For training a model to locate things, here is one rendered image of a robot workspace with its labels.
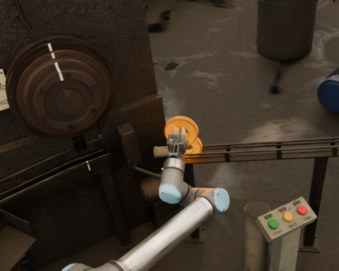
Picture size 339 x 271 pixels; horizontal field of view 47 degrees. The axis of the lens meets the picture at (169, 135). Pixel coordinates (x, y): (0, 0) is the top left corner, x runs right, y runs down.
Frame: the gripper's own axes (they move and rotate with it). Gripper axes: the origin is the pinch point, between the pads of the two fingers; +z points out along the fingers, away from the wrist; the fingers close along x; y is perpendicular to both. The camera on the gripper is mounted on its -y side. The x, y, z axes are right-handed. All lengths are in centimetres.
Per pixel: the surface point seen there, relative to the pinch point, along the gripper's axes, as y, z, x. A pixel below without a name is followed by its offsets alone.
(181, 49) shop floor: -162, 239, 50
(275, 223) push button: -19, -35, -42
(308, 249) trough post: -86, -20, -65
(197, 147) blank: -19.2, 2.6, -5.4
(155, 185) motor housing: -36.0, -10.8, 16.7
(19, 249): -14, -57, 66
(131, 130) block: -11.7, 6.6, 28.0
